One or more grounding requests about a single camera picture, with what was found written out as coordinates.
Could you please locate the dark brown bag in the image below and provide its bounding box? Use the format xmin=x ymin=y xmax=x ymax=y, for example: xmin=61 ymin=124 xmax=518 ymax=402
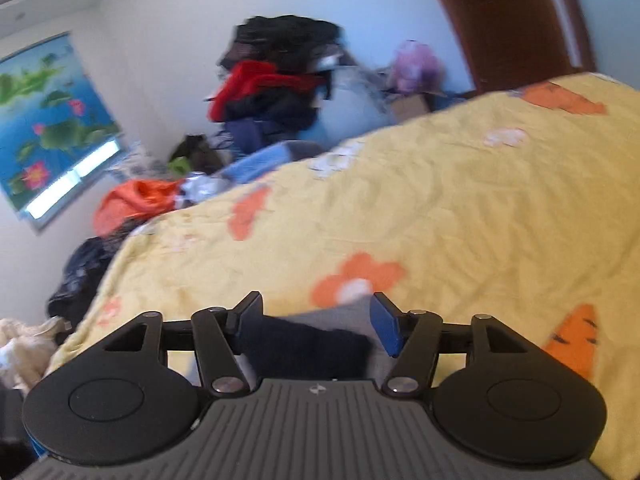
xmin=169 ymin=134 xmax=228 ymax=176

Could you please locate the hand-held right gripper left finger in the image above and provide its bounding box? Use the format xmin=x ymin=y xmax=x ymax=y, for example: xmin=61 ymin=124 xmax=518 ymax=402
xmin=100 ymin=290 xmax=264 ymax=399

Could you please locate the blue cloth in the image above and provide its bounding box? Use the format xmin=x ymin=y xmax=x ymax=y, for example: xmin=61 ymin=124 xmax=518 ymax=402
xmin=217 ymin=141 xmax=328 ymax=186

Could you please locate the white patterned cloth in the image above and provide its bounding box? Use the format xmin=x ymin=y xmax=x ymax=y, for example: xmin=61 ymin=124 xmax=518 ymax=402
xmin=172 ymin=172 xmax=228 ymax=211

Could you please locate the yellow floral blanket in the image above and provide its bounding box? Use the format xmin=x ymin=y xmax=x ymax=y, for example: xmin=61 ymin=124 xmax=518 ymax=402
xmin=47 ymin=71 xmax=640 ymax=480

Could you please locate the orange cloth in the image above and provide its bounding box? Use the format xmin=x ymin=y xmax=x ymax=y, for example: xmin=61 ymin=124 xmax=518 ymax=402
xmin=94 ymin=177 xmax=187 ymax=237

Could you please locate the dark cloth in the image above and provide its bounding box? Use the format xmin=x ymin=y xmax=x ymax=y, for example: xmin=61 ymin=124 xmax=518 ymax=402
xmin=46 ymin=220 xmax=151 ymax=333

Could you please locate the cream cloth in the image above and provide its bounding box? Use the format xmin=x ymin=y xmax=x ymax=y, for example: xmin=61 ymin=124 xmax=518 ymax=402
xmin=0 ymin=316 xmax=68 ymax=398

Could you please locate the brown wooden door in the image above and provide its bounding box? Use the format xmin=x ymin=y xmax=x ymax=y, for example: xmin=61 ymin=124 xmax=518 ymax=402
xmin=417 ymin=0 xmax=598 ymax=95

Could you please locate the cardboard box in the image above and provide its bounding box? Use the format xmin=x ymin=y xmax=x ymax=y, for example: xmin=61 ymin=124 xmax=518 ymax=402
xmin=390 ymin=91 xmax=437 ymax=123

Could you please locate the navy garment with grey lining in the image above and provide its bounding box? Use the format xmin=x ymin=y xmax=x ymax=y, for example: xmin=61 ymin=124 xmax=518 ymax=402
xmin=232 ymin=300 xmax=398 ymax=382

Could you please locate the lotus print window blind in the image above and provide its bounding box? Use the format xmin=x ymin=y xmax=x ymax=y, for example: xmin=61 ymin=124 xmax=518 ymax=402
xmin=0 ymin=31 xmax=125 ymax=222

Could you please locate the red garment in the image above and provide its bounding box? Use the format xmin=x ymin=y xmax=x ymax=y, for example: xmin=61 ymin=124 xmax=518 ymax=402
xmin=206 ymin=59 xmax=323 ymax=123

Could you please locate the dark navy garment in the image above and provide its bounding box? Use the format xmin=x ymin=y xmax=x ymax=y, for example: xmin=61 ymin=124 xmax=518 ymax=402
xmin=222 ymin=92 xmax=323 ymax=161

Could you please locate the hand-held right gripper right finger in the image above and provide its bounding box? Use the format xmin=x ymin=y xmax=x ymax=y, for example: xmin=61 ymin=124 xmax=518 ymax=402
xmin=369 ymin=290 xmax=545 ymax=399

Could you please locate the black clothes pile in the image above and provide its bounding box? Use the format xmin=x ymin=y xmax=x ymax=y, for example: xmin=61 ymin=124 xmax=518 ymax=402
xmin=217 ymin=14 xmax=347 ymax=73

